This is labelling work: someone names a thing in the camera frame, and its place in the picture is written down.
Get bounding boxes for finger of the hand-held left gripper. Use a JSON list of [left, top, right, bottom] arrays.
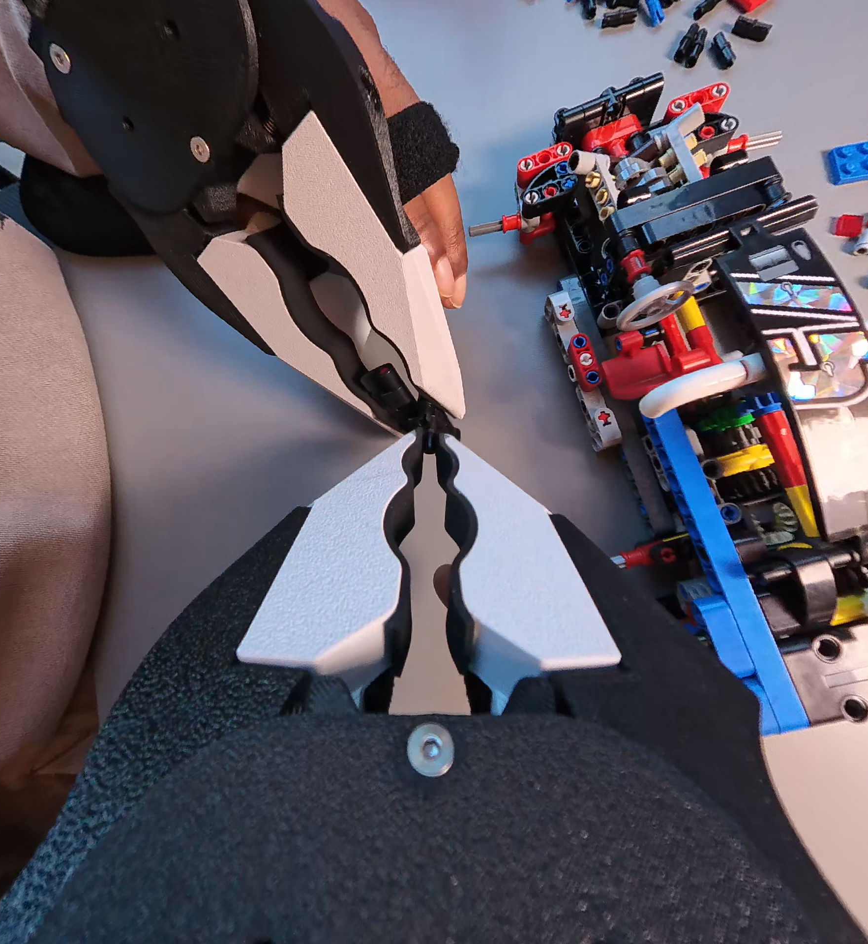
[[196, 231, 407, 436], [279, 111, 468, 421]]

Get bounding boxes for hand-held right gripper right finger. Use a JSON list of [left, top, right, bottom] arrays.
[[436, 434, 623, 714]]

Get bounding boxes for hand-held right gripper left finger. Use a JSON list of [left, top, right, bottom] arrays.
[[235, 430, 423, 710]]

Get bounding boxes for black lego subassembly red pin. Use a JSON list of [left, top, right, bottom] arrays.
[[360, 363, 462, 452]]

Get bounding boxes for person's left forearm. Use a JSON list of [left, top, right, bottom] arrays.
[[0, 0, 103, 178]]

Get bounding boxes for partly built lego car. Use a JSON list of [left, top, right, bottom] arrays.
[[469, 72, 868, 738]]

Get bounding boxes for blue lego plate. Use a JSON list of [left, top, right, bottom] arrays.
[[826, 139, 868, 186]]

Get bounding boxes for person's left hand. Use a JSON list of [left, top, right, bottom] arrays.
[[318, 0, 472, 311]]

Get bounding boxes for person's torso beige hoodie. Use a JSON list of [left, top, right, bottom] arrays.
[[0, 184, 114, 886]]

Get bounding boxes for pile of blue black pins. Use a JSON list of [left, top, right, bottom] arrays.
[[567, 0, 774, 71]]

